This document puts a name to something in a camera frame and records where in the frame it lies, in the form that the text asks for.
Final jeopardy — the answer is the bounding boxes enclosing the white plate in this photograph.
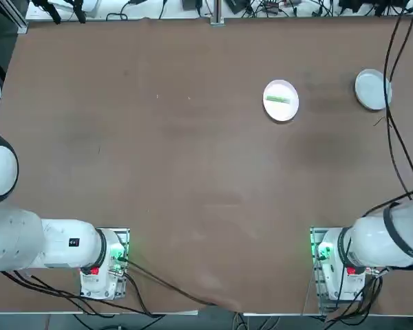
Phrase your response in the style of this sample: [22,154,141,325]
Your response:
[262,79,300,122]

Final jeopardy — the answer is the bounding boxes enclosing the blue plate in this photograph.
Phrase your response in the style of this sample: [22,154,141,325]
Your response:
[354,68,394,111]

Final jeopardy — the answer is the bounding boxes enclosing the black tripod leg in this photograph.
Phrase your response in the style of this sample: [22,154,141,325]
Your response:
[34,0,61,25]
[72,0,87,23]

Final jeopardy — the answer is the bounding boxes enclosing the black cable across table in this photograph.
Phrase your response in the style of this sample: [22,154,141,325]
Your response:
[122,257,221,307]

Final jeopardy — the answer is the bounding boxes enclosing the aluminium frame post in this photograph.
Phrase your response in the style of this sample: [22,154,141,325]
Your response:
[209,0,225,27]

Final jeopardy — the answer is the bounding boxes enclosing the aluminium frame profile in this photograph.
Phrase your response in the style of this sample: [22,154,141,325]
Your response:
[0,0,29,34]

